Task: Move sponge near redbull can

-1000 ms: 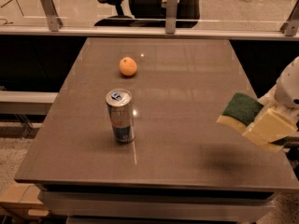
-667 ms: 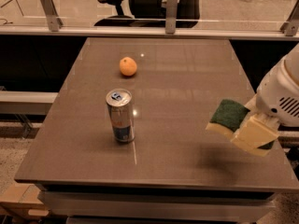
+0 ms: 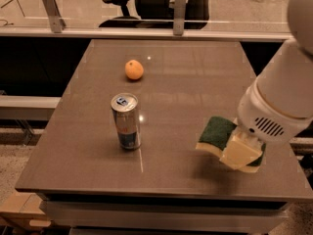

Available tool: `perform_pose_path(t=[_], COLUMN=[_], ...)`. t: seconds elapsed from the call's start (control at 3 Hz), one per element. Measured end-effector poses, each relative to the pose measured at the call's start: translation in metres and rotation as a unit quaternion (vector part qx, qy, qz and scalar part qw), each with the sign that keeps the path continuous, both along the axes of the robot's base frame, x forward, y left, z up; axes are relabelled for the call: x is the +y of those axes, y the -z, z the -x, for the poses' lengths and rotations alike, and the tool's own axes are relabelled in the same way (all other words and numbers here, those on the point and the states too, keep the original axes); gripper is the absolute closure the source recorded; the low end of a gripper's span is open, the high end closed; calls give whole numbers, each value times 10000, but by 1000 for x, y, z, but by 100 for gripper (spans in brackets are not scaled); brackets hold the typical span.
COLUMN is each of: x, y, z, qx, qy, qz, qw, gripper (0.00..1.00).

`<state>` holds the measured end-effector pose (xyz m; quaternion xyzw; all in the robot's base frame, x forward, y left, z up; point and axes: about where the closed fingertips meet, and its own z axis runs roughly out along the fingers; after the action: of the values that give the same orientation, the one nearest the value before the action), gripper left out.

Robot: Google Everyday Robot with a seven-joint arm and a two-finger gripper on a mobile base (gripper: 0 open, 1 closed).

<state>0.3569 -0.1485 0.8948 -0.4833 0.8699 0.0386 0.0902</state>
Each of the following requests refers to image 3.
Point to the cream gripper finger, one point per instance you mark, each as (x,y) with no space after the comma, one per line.
(241,149)

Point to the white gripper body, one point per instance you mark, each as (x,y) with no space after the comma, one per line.
(264,113)

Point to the green and yellow sponge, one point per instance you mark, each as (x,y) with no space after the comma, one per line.
(214,139)

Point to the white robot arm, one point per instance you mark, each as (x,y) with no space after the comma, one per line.
(279,103)

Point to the red bull can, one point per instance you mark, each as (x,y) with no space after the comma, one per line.
(126,118)

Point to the orange fruit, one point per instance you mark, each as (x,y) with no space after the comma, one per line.
(134,70)

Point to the black office chair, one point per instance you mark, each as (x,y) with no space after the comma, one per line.
(158,14)

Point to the cardboard box under table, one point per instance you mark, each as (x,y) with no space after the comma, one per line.
(22,211)

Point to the middle metal bracket post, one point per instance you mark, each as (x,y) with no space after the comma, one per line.
(179,17)

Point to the metal bracket post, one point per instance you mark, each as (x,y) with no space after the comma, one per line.
(179,17)
(57,24)

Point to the left metal bracket post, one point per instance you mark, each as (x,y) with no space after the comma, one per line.
(57,24)

